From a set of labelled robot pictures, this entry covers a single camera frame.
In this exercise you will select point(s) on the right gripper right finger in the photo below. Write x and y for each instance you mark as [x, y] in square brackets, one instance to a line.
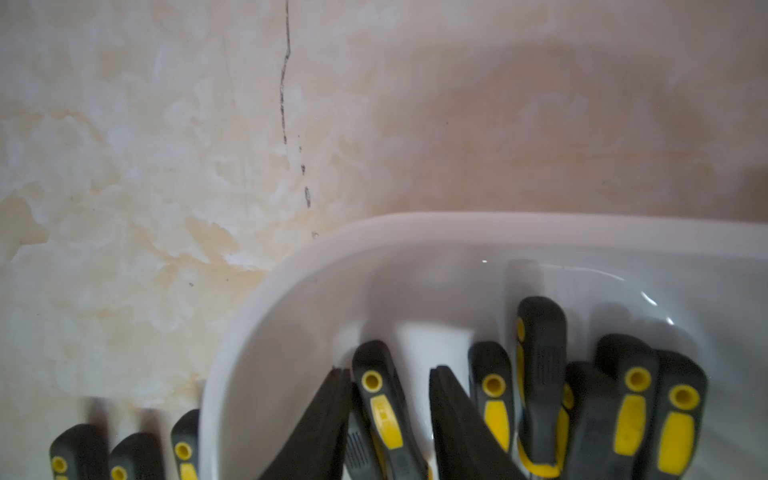
[464, 447]

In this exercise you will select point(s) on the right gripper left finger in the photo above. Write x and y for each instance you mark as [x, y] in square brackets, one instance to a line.
[316, 447]

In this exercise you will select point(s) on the yellow black file tool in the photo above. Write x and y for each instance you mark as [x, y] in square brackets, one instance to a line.
[592, 420]
[540, 366]
[80, 452]
[137, 457]
[676, 423]
[633, 365]
[385, 407]
[184, 439]
[491, 389]

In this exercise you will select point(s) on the white plastic storage box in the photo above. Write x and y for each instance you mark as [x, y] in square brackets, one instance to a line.
[431, 284]

